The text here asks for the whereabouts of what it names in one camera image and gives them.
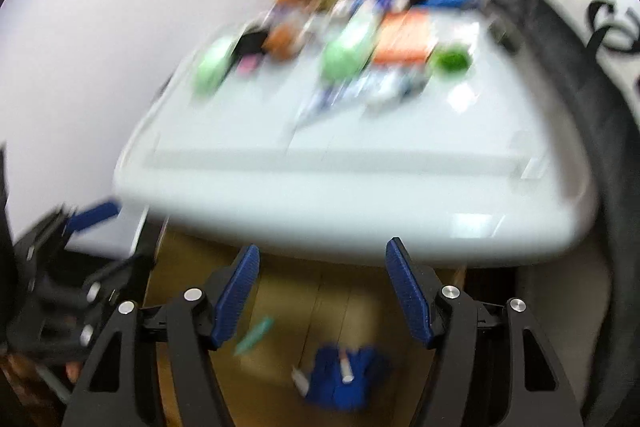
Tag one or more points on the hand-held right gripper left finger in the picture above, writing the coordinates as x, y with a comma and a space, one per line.
235, 297

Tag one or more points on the brown cardboard box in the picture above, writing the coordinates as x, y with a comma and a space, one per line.
285, 292

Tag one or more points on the white blue orange medicine box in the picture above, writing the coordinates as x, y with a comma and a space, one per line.
405, 37

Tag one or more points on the pink oval case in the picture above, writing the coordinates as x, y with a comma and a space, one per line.
246, 66

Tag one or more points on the dark grey blanket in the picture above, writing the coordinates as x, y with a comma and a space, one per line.
600, 157

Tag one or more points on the white table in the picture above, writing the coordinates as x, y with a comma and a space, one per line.
350, 177

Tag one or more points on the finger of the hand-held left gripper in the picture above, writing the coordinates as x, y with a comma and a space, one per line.
92, 214
115, 272

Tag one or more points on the orange white plush toy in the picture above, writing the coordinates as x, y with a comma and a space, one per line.
280, 39

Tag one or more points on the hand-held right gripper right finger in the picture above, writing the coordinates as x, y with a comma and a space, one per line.
407, 292

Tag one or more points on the clear spray bottle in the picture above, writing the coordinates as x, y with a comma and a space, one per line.
335, 99

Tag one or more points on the crumpled printed wrapper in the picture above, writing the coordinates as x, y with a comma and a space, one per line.
395, 88

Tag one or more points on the pale green bottle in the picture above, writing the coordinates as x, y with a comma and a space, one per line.
345, 49
212, 64

